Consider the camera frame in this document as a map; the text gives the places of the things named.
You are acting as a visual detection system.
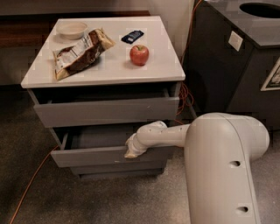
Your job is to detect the framed sign on bin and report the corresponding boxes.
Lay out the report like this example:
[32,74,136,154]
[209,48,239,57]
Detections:
[261,57,280,91]

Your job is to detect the grey drawer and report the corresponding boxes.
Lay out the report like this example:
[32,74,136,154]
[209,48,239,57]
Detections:
[34,90,179,128]
[52,123,175,167]
[71,160,166,175]

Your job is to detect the black waste bin cabinet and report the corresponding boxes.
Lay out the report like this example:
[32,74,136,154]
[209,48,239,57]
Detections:
[184,0,280,130]

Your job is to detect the orange extension cable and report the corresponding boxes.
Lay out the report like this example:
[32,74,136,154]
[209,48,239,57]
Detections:
[8,0,203,224]

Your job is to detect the grey bottom drawer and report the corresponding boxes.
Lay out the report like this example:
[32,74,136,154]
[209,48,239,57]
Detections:
[71,160,166,175]

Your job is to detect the brown chip bag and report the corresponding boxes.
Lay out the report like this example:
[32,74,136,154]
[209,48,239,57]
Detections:
[53,29,116,81]

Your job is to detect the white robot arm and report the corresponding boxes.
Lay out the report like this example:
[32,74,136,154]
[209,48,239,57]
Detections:
[125,113,270,224]

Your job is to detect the grey drawer cabinet white top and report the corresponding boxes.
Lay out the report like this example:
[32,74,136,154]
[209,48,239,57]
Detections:
[21,17,185,179]

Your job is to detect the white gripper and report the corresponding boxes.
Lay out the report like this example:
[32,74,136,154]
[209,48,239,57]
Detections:
[124,134,148,158]

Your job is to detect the white bowl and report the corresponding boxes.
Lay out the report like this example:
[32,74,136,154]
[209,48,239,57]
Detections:
[56,22,88,40]

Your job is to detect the white label on bin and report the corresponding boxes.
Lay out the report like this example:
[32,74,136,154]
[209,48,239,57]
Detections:
[228,31,243,52]

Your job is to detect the grey top drawer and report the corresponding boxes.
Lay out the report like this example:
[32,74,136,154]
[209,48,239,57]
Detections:
[34,90,179,128]

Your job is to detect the red apple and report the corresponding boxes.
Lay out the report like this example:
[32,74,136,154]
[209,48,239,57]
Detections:
[129,45,150,66]

